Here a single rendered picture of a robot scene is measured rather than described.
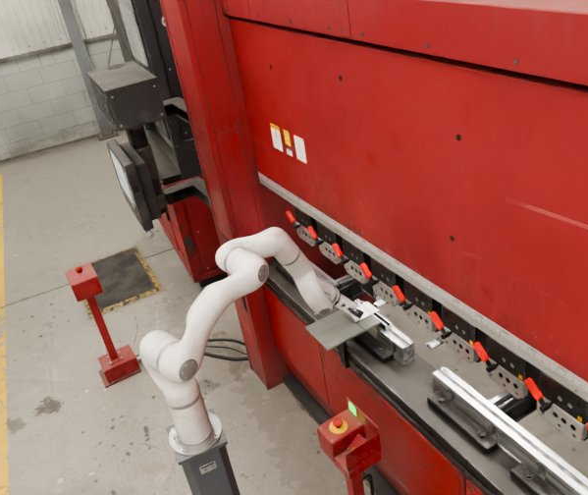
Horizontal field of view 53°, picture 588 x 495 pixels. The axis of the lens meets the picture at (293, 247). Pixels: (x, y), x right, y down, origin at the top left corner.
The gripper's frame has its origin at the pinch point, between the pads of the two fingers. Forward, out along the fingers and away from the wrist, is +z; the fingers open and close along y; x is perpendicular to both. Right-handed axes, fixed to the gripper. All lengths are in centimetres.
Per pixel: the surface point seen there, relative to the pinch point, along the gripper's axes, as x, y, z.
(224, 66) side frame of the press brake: -57, 84, -72
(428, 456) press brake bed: 28, -54, 20
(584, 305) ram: -41, -102, -44
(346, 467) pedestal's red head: 49, -41, 1
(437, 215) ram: -44, -50, -48
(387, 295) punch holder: -13.9, -21.2, -12.9
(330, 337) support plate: 14.1, -5.2, -8.8
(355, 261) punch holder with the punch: -17.6, -0.7, -16.7
